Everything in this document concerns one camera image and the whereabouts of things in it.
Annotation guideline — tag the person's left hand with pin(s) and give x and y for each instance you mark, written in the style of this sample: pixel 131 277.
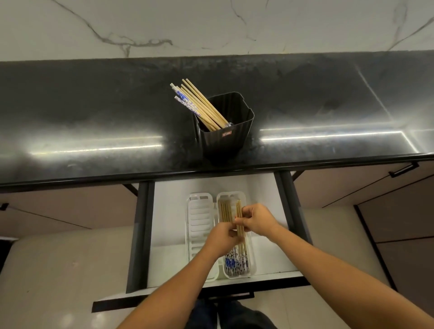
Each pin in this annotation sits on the person's left hand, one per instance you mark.
pixel 218 239

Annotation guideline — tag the person's right hand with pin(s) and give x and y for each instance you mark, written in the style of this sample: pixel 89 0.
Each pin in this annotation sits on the person's right hand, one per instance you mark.
pixel 262 222

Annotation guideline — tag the person's left fingers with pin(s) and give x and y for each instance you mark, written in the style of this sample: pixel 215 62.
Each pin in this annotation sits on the person's left fingers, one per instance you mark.
pixel 234 234

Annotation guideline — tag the person's right thumb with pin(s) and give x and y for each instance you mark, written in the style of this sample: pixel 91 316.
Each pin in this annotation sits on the person's right thumb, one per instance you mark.
pixel 242 225

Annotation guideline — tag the few patterned bamboo chopsticks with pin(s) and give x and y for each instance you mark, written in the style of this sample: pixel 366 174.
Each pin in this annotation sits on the few patterned bamboo chopsticks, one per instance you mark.
pixel 240 210

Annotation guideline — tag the person's left forearm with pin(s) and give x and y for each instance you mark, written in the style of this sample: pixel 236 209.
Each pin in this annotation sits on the person's left forearm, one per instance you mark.
pixel 176 288

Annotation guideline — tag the person's right forearm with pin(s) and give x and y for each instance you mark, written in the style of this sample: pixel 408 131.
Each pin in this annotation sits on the person's right forearm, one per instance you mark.
pixel 339 274

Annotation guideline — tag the row of bamboo chopsticks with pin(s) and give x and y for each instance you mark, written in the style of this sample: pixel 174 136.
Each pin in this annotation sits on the row of bamboo chopsticks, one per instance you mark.
pixel 225 212

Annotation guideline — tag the white plastic box lid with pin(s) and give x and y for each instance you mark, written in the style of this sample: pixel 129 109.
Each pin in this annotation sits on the white plastic box lid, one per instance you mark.
pixel 200 220

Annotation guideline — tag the white plastic chopstick box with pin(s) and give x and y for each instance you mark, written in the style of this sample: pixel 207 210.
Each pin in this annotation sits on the white plastic chopstick box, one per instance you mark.
pixel 227 271

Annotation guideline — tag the person's dark trousers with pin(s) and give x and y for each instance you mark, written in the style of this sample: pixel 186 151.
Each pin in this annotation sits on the person's dark trousers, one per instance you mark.
pixel 234 317

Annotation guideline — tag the black ribbed utensil holder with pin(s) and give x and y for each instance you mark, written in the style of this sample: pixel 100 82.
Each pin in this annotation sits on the black ribbed utensil holder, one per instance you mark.
pixel 226 139

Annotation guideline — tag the brown cabinet door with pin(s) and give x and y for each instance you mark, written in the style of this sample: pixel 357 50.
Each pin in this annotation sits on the brown cabinet door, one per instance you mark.
pixel 67 210
pixel 356 184

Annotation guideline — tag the bunch of bamboo chopsticks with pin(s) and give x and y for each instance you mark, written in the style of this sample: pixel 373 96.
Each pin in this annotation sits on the bunch of bamboo chopsticks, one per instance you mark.
pixel 198 105

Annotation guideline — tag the white drawer with black frame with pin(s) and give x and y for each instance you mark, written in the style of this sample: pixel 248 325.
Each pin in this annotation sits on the white drawer with black frame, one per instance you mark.
pixel 169 217

